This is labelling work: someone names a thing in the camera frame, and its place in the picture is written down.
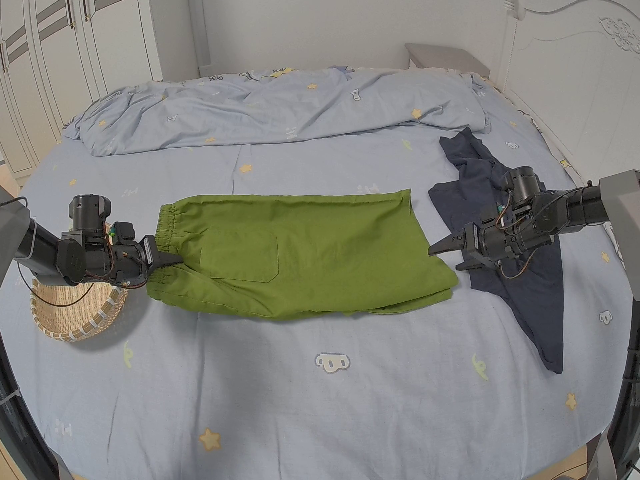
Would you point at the grey vertical pipe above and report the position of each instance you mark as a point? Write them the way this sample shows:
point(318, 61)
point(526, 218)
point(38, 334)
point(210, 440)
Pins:
point(198, 18)

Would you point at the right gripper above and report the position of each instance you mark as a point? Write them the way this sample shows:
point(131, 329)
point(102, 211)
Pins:
point(495, 245)

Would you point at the round woven basket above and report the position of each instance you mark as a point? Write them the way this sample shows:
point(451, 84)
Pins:
point(75, 318)

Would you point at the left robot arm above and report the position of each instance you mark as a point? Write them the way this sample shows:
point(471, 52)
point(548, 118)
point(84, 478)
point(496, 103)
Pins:
point(45, 253)

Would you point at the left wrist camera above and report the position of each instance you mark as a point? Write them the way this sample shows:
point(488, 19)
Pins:
point(123, 233)

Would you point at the grey bedside table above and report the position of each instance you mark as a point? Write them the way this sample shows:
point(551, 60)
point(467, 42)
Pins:
point(440, 58)

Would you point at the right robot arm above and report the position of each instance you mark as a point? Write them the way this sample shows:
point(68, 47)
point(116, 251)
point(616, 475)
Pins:
point(620, 203)

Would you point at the white wardrobe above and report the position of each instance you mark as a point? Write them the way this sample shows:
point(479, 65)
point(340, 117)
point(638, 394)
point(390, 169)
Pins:
point(75, 68)

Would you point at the bed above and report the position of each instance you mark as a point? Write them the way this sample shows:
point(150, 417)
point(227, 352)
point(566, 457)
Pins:
point(325, 393)

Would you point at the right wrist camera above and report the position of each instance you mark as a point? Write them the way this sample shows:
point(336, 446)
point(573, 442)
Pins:
point(490, 217)

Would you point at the green shorts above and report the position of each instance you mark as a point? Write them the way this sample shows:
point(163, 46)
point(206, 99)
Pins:
point(325, 253)

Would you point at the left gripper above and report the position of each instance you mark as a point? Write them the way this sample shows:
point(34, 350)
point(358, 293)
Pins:
point(132, 263)

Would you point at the pale blue quilt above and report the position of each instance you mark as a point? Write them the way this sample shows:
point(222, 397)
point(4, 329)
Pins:
point(280, 110)

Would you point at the dark blue garment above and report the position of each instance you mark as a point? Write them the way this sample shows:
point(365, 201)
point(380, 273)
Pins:
point(535, 308)

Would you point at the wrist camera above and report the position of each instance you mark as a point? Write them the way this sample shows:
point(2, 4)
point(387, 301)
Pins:
point(123, 233)
point(490, 217)

